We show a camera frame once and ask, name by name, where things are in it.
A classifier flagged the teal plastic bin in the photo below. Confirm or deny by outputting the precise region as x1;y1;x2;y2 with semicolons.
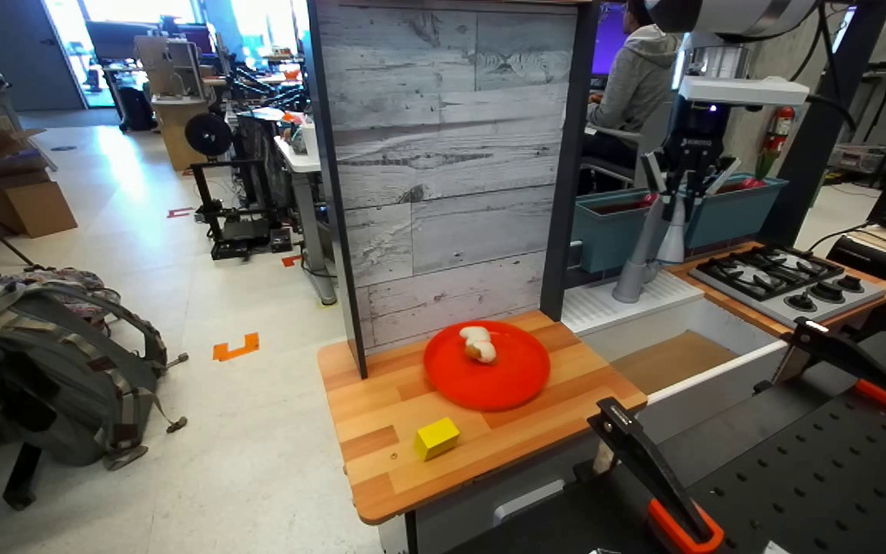
571;174;790;275

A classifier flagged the grey backpack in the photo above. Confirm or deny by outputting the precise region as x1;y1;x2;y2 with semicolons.
0;280;190;472

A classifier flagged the monitor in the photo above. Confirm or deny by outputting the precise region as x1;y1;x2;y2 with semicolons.
591;3;631;78

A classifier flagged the office chair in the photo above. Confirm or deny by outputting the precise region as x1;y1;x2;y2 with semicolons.
579;100;678;193

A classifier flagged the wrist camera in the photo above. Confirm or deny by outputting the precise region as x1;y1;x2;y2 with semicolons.
677;75;811;107

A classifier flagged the white and brown toy food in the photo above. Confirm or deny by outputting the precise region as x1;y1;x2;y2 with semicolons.
458;325;498;365

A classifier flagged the black clamp with orange grip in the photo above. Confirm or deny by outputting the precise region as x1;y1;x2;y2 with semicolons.
587;397;726;554
772;316;886;415

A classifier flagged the yellow block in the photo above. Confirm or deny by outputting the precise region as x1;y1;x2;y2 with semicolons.
413;417;461;462

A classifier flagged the person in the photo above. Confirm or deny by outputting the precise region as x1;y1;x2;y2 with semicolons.
583;0;684;193

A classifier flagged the patterned bag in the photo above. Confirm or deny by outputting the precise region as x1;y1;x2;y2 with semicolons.
0;266;122;324

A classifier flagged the white desk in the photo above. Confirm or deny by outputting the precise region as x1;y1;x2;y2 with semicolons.
272;115;338;306

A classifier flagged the toy stove burner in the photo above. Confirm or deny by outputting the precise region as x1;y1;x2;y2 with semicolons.
688;244;886;329

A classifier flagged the toy kitchen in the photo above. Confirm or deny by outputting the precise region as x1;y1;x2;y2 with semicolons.
306;0;886;554

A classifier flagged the black cable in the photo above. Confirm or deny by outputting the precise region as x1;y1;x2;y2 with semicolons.
804;219;886;259

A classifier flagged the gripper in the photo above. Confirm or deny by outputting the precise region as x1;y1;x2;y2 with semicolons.
640;102;741;225

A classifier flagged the grey toy faucet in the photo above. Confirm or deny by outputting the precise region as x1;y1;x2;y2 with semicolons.
612;189;688;304

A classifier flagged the black 3d printer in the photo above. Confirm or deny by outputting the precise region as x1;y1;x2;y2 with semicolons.
184;112;294;262

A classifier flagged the stack of cardboard boxes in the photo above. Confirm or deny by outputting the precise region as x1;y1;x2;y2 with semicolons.
0;127;79;249

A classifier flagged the white toy sink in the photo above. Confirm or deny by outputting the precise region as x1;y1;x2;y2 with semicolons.
562;269;791;446

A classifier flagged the orange plate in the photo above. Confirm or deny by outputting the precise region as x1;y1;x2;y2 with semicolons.
422;320;552;413

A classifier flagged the red fire extinguisher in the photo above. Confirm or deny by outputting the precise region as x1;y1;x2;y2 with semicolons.
761;105;796;159

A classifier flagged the wooden cabinet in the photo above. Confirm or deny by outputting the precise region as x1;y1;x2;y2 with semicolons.
151;95;210;172

